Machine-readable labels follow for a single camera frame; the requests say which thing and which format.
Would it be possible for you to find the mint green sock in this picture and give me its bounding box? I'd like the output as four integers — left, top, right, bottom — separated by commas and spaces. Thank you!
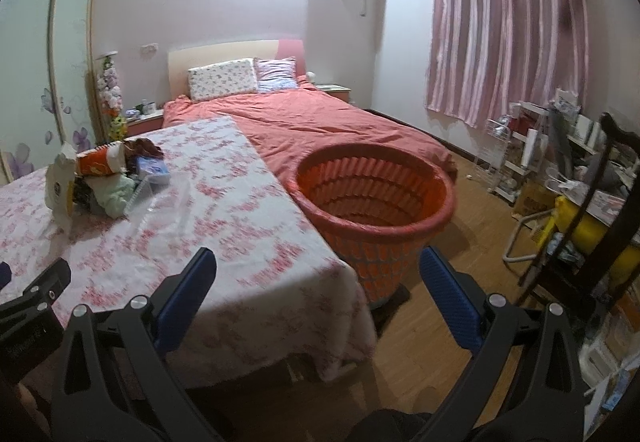
85, 173, 136, 219

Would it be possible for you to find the blue tissue pack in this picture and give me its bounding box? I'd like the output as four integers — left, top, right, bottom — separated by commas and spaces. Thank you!
136, 157, 170, 185

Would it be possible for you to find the brown woven scrunchie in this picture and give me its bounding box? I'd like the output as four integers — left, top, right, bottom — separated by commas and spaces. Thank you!
124, 139, 164, 161

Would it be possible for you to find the white paper bag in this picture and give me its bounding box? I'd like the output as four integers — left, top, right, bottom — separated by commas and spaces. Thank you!
44, 143, 77, 234

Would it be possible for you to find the yellow bag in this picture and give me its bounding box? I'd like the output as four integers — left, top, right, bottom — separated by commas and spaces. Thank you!
552, 196, 640, 288

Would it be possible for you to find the floral white pink tablecloth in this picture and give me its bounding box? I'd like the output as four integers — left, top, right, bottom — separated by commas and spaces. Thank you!
1, 131, 376, 387

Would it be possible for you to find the clear plastic packaging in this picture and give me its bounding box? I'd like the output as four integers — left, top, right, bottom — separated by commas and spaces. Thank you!
124, 173, 191, 223

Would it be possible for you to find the orange plastic laundry basket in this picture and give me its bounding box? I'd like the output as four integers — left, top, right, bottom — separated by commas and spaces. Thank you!
285, 143, 457, 309

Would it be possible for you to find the floral sliding wardrobe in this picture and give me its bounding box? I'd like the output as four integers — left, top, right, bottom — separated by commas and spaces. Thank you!
1, 0, 103, 183

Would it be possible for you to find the pink left nightstand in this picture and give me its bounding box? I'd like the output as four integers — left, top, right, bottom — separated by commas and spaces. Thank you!
125, 102, 164, 137

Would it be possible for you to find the plush toy tower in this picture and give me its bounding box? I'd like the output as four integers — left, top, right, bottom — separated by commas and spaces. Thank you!
96, 52, 127, 142

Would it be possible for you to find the cream pink headboard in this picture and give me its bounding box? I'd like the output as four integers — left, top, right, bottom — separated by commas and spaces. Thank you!
167, 38, 307, 98

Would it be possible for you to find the coral red duvet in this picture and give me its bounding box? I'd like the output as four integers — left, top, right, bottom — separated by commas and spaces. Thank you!
154, 82, 458, 193

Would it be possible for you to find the floral white pillow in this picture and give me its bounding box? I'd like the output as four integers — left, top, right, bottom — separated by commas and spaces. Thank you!
188, 58, 258, 102

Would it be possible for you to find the right nightstand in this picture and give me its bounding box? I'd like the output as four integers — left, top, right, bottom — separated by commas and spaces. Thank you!
316, 84, 352, 104

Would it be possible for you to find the pink striped pillow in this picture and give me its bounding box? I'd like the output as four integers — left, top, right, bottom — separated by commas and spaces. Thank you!
254, 57, 298, 94

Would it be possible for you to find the pink satin curtain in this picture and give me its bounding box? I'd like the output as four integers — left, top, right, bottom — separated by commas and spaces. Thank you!
426, 0, 589, 128

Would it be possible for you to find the white wire rack shelf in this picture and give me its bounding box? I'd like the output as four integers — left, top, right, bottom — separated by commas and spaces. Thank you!
469, 102, 549, 206

